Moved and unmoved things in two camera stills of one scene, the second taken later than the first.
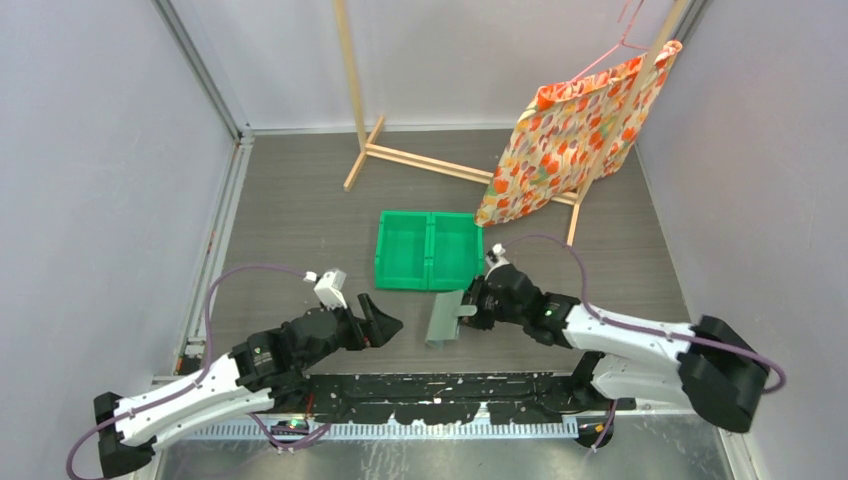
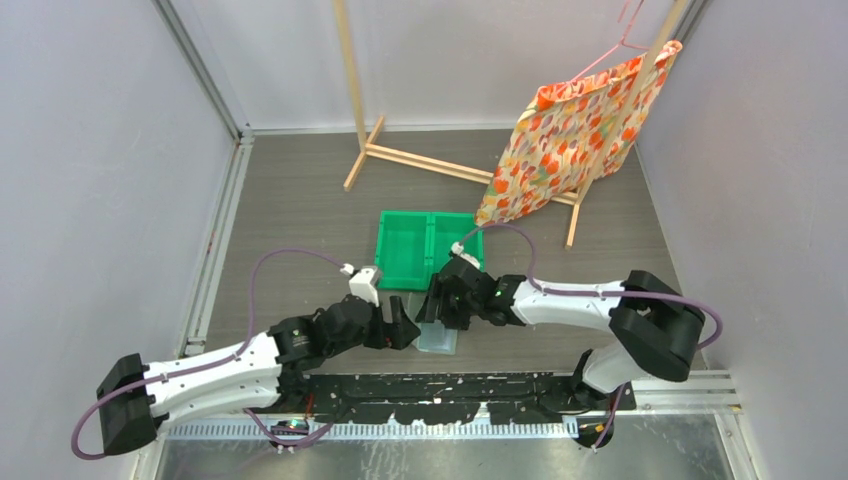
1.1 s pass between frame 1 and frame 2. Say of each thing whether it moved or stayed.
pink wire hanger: stayed
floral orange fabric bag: stayed
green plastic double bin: stayed
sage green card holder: moved
